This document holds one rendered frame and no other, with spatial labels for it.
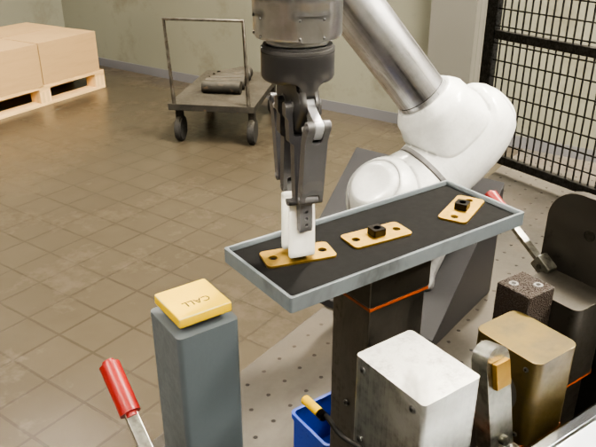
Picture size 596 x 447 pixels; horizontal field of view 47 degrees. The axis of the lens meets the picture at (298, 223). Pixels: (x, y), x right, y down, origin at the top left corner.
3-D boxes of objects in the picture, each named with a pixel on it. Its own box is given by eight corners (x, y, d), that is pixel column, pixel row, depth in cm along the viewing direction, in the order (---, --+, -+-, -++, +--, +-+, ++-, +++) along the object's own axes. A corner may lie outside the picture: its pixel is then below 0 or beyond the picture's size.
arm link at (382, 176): (353, 237, 152) (314, 188, 134) (411, 179, 152) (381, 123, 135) (401, 282, 142) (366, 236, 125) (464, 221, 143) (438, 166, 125)
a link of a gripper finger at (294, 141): (317, 97, 72) (321, 98, 70) (319, 199, 76) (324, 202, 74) (280, 100, 71) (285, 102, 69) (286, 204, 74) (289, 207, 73)
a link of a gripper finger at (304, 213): (309, 184, 74) (318, 194, 72) (309, 226, 77) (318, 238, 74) (295, 186, 74) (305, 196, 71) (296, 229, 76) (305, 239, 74)
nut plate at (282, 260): (268, 269, 77) (267, 260, 76) (258, 254, 80) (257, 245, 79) (338, 257, 79) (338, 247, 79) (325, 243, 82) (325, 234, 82)
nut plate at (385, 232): (356, 250, 81) (356, 241, 80) (339, 237, 84) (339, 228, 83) (413, 234, 84) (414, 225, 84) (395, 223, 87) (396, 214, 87)
